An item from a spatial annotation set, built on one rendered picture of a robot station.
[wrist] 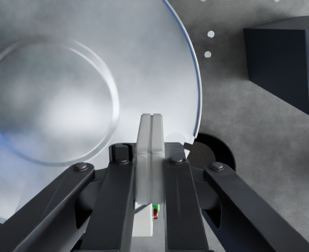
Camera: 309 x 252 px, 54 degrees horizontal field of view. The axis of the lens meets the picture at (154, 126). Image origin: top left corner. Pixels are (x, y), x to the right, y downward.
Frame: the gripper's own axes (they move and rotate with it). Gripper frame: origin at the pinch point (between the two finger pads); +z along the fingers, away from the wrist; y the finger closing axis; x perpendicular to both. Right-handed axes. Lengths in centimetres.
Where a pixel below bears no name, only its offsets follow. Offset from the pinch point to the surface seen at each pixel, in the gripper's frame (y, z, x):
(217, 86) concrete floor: 22, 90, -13
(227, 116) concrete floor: 26, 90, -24
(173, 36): 1.8, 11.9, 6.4
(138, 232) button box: -2.7, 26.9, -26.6
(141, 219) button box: -2.2, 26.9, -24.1
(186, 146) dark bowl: 12, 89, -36
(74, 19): -7.0, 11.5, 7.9
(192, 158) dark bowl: 14, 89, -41
